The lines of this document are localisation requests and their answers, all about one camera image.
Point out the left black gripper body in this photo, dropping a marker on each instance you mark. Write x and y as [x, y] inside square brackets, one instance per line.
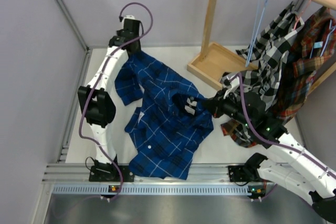
[137, 47]

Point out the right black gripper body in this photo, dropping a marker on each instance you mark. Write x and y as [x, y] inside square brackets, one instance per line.
[228, 106]

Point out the blue plaid shirt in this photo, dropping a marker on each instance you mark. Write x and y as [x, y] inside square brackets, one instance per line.
[171, 123]

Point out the light blue wire hanger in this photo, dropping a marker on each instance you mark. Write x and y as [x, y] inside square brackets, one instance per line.
[261, 7]

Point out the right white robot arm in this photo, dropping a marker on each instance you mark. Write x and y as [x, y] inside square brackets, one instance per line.
[301, 174]

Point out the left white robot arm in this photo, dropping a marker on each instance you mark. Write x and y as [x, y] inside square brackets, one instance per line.
[97, 107]

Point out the black white checkered shirt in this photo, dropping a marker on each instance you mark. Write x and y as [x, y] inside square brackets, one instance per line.
[270, 53]

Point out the red brown plaid shirt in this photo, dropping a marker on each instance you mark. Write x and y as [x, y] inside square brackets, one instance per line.
[300, 70]

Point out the blue hanger under red shirt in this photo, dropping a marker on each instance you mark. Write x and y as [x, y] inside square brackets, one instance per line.
[323, 44]

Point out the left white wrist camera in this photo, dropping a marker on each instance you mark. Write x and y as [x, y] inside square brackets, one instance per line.
[123, 18]

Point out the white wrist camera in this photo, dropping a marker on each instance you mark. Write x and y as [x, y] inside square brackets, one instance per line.
[123, 18]
[230, 81]

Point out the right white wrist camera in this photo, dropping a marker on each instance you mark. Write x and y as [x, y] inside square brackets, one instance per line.
[230, 81]

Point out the pink wire hanger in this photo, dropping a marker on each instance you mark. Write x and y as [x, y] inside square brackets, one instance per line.
[301, 13]

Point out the grey slotted cable duct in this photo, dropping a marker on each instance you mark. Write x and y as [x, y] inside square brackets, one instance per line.
[190, 190]

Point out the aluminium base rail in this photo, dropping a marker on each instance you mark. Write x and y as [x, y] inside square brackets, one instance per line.
[83, 173]

